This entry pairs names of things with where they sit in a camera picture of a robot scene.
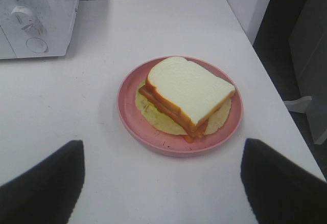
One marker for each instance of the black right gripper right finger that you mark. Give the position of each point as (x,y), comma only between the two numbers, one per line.
(278,190)

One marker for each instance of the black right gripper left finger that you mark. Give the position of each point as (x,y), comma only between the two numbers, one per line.
(49,191)

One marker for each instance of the toast sandwich with lettuce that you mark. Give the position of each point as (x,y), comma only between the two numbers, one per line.
(180,97)

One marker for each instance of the pink plate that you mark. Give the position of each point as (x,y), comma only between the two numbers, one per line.
(159,141)

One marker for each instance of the round door release button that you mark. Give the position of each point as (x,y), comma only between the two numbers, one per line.
(37,45)

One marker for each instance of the white timer knob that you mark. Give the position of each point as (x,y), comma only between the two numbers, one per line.
(23,16)

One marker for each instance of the white microwave oven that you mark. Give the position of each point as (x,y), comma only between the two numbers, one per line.
(54,24)

